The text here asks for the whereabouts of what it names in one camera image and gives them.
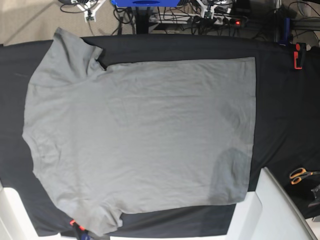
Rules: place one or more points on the grey T-shirt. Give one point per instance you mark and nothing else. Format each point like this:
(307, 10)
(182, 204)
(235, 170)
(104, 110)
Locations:
(138, 137)

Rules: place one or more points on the black metal tool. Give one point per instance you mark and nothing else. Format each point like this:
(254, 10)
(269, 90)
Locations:
(316, 194)

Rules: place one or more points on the orange handled scissors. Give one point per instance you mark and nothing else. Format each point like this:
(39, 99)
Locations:
(300, 174)

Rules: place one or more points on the white chair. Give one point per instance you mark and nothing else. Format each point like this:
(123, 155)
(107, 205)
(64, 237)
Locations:
(15, 223)
(268, 213)

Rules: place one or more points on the white chair right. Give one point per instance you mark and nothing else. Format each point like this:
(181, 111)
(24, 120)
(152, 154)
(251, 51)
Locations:
(268, 213)

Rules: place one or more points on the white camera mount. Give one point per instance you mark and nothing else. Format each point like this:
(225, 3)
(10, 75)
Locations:
(88, 8)
(210, 8)

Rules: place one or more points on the red black clamp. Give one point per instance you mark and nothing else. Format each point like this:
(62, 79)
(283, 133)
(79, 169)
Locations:
(80, 232)
(299, 55)

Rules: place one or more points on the black stand post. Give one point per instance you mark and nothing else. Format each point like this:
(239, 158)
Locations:
(142, 16)

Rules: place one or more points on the red black clamp right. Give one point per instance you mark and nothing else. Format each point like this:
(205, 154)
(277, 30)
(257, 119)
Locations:
(299, 55)

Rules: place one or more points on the white chair left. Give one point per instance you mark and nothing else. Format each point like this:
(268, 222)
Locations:
(15, 223)

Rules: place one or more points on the red black clamp bottom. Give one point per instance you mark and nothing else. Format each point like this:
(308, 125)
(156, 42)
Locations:
(80, 232)

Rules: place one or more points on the blue plastic bin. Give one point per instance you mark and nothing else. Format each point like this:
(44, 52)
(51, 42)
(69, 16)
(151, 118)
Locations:
(145, 3)

